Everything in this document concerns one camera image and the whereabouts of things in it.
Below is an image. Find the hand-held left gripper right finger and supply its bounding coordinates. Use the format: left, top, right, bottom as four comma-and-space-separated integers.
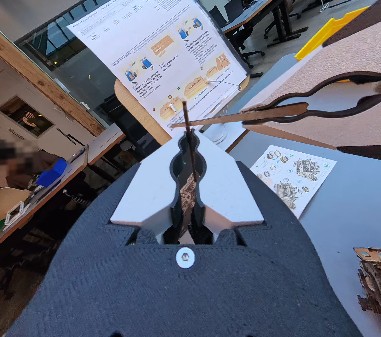
190, 130, 265, 245

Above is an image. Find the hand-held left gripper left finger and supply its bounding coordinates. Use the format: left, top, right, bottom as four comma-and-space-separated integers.
110, 131, 191, 245

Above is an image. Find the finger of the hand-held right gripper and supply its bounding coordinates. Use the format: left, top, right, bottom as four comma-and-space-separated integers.
241, 93, 381, 149
240, 25, 381, 113

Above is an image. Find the wooden part with holes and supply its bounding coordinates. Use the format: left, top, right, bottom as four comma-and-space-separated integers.
182, 101, 199, 184

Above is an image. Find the thin wooden stick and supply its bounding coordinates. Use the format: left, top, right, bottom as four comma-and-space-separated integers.
170, 103, 309, 129

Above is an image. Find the model assembly booklet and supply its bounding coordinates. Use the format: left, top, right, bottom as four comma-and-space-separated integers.
249, 144, 337, 219

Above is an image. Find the yellow plastic bin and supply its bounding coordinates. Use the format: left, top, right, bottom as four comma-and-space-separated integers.
294, 6, 371, 61

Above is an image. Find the white stand base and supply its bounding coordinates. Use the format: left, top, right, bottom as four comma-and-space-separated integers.
208, 122, 249, 145

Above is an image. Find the wood-edged desk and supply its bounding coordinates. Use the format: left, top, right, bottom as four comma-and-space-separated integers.
0, 123, 126, 244

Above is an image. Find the light wooden board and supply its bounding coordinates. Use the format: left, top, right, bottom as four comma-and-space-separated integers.
114, 75, 250, 146

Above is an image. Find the long office desk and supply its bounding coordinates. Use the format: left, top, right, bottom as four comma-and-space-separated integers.
222, 0, 381, 56

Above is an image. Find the blue plastic bin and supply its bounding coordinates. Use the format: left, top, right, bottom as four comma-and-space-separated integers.
36, 158, 68, 187

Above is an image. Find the light wooden chair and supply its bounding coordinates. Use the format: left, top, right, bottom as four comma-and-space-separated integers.
0, 188, 32, 221

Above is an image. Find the phone booth window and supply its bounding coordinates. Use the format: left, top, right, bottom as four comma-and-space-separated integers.
0, 95, 56, 139

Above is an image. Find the printed instruction sheet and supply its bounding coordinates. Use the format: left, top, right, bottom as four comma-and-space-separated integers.
66, 0, 250, 139

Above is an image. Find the wooden beam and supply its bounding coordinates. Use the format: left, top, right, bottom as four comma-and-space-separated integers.
0, 33, 106, 137

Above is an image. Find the white plastic frame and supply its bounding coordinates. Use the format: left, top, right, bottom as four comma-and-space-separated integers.
4, 200, 27, 226

